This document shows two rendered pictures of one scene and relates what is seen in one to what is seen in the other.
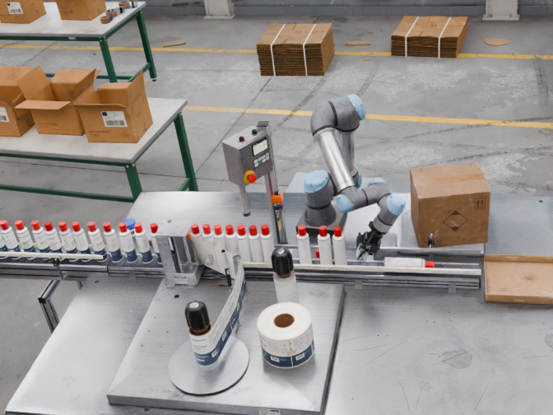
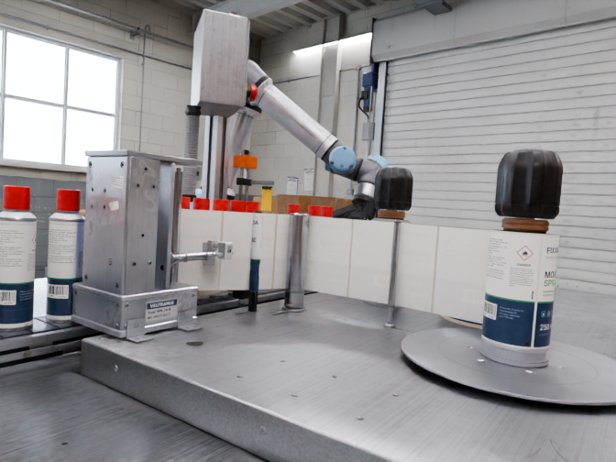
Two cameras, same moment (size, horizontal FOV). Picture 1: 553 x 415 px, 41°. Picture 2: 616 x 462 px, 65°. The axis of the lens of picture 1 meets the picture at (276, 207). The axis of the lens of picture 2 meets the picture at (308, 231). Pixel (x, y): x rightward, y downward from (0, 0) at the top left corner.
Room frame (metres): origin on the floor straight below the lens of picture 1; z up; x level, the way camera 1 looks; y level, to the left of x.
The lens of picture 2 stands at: (2.05, 1.06, 1.08)
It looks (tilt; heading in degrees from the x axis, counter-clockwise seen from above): 3 degrees down; 289
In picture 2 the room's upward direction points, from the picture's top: 4 degrees clockwise
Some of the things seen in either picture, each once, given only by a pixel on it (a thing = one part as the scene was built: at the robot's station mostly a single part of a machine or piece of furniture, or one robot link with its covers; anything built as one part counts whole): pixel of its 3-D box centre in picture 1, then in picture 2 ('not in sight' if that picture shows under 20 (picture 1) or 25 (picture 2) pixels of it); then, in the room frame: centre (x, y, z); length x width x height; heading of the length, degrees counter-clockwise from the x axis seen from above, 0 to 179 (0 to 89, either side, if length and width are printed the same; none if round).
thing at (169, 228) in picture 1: (174, 228); (145, 158); (2.54, 0.44, 1.14); 0.14 x 0.11 x 0.01; 74
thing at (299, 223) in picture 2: (239, 275); (296, 261); (2.37, 0.19, 0.97); 0.05 x 0.05 x 0.19
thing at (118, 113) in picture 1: (114, 104); not in sight; (4.25, 0.91, 0.97); 0.51 x 0.39 x 0.37; 161
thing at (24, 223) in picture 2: (158, 243); (15, 257); (2.67, 0.55, 0.98); 0.05 x 0.05 x 0.20
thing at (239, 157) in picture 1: (248, 156); (218, 69); (2.62, 0.08, 1.38); 0.17 x 0.10 x 0.19; 129
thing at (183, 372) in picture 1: (208, 363); (512, 361); (1.99, 0.34, 0.89); 0.31 x 0.31 x 0.01
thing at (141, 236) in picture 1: (142, 243); not in sight; (2.69, 0.62, 0.98); 0.05 x 0.05 x 0.20
